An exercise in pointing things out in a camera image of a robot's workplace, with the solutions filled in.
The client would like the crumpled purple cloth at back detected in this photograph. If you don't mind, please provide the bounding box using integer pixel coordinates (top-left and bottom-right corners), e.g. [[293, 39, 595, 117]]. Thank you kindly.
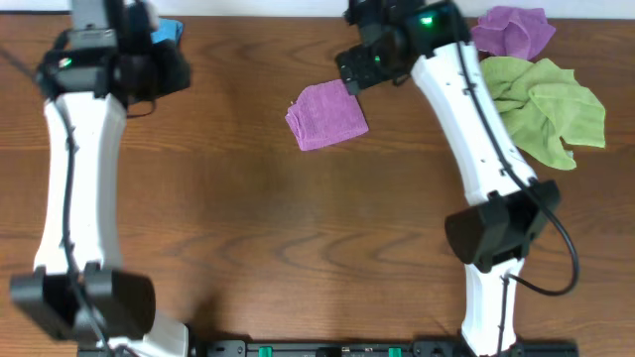
[[471, 6, 556, 60]]

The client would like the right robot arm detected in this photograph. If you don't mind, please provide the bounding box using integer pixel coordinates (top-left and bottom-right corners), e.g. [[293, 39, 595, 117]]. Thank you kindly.
[[336, 0, 577, 356]]

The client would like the crumpled green cloth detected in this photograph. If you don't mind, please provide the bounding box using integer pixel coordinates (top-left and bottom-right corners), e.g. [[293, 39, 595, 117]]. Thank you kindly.
[[480, 57, 606, 171]]

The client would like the purple microfiber cloth with label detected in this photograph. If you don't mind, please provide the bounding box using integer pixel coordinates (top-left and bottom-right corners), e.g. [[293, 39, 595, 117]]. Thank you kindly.
[[285, 79, 369, 151]]

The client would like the folded blue cloth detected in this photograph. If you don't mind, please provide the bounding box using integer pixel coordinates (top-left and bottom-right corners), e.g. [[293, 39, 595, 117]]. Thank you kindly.
[[151, 18, 184, 45]]

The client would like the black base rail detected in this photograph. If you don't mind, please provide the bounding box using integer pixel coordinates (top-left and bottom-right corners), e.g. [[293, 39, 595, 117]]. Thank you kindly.
[[188, 338, 580, 357]]

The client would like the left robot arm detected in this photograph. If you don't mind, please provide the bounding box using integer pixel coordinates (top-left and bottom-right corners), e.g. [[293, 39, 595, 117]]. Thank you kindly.
[[10, 0, 191, 356]]

